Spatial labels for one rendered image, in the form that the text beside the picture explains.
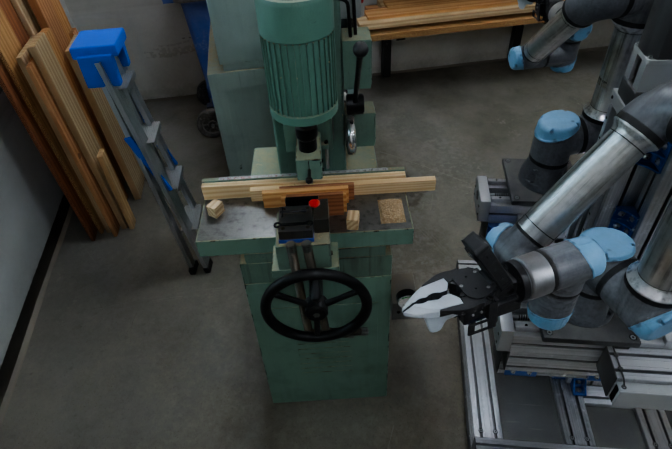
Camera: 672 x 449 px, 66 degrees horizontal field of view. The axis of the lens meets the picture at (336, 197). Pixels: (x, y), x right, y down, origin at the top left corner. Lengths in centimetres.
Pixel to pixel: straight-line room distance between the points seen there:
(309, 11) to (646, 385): 116
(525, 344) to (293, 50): 94
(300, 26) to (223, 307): 158
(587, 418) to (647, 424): 19
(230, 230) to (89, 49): 89
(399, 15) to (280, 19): 231
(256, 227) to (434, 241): 138
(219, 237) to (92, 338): 123
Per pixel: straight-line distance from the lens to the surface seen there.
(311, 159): 141
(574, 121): 169
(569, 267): 95
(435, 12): 352
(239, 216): 152
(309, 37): 120
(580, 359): 156
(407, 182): 153
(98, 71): 206
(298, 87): 125
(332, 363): 193
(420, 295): 86
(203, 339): 240
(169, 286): 264
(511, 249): 108
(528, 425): 196
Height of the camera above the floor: 191
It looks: 41 degrees down
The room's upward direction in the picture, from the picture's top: 3 degrees counter-clockwise
